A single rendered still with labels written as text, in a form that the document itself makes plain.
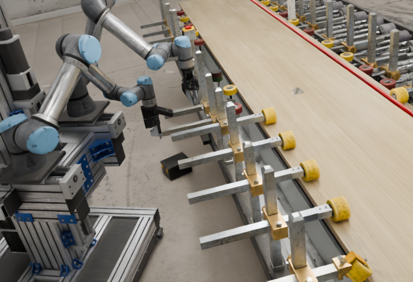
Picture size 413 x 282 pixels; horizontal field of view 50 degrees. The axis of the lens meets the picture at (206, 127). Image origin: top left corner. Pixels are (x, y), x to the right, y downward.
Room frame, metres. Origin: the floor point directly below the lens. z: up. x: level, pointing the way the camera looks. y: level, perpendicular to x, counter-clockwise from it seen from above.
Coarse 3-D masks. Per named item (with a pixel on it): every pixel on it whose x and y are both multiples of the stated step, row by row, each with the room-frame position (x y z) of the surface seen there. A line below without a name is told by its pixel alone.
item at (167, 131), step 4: (236, 116) 2.14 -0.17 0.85; (200, 120) 2.14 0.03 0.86; (204, 120) 2.13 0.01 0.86; (208, 120) 2.13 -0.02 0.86; (184, 124) 2.13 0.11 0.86; (188, 124) 2.12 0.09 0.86; (192, 124) 2.12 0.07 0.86; (196, 124) 2.11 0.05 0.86; (200, 124) 2.11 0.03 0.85; (204, 124) 2.12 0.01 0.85; (208, 124) 2.12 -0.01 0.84; (168, 128) 2.11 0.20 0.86; (172, 128) 2.11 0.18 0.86; (176, 128) 2.10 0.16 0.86; (180, 128) 2.10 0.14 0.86; (184, 128) 2.10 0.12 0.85; (188, 128) 2.11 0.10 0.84; (164, 132) 2.09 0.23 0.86; (168, 132) 2.09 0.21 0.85; (172, 132) 2.10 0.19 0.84
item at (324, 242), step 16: (208, 64) 3.43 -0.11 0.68; (224, 80) 2.83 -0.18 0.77; (256, 128) 2.08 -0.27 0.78; (272, 160) 1.83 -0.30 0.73; (288, 192) 1.62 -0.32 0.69; (304, 192) 1.43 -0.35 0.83; (304, 208) 1.42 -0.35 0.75; (320, 224) 1.26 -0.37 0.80; (320, 240) 1.27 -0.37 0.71; (336, 240) 1.14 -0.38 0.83; (320, 256) 1.27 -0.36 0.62; (336, 256) 1.13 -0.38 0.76
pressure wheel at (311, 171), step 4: (308, 160) 1.44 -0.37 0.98; (312, 160) 1.43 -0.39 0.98; (300, 164) 1.45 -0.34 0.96; (304, 164) 1.41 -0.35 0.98; (308, 164) 1.41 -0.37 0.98; (312, 164) 1.41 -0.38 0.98; (316, 164) 1.41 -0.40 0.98; (304, 168) 1.40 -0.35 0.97; (308, 168) 1.39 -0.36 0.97; (312, 168) 1.39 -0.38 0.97; (316, 168) 1.39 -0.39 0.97; (304, 172) 1.41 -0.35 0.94; (308, 172) 1.39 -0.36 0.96; (312, 172) 1.39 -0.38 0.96; (316, 172) 1.39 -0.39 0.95; (304, 176) 1.41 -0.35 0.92; (308, 176) 1.38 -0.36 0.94; (312, 176) 1.38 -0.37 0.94; (316, 176) 1.39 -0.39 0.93; (304, 180) 1.41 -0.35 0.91; (308, 180) 1.39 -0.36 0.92
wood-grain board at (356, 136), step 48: (192, 0) 4.79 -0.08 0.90; (240, 0) 4.44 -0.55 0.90; (240, 48) 3.06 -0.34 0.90; (288, 48) 2.90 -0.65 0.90; (240, 96) 2.32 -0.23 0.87; (288, 96) 2.17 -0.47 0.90; (336, 96) 2.07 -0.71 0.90; (336, 144) 1.63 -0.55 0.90; (384, 144) 1.57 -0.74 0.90; (336, 192) 1.31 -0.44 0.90; (384, 192) 1.26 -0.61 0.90; (384, 240) 1.03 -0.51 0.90
